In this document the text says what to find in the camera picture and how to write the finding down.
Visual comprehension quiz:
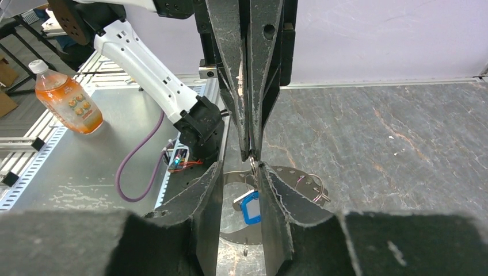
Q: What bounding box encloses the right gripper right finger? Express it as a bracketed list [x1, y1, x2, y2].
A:
[257, 162, 487, 275]

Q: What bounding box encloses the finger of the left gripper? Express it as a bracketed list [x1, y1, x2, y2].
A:
[193, 1, 250, 161]
[247, 1, 298, 160]

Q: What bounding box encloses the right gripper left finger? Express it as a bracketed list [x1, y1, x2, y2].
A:
[1, 161, 223, 275]

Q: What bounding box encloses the grey metal key holder plate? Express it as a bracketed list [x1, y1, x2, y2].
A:
[220, 166, 331, 256]

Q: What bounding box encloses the blue tagged key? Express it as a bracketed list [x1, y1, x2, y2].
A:
[232, 189, 261, 225]

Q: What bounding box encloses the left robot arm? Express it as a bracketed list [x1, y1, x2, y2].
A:
[49, 0, 298, 160]

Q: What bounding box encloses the orange juice bottle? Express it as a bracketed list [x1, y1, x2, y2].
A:
[28, 59, 104, 135]

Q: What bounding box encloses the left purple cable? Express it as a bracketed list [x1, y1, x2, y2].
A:
[115, 110, 180, 204]

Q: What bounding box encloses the white slotted cable duct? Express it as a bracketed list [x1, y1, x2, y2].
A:
[1, 126, 67, 213]

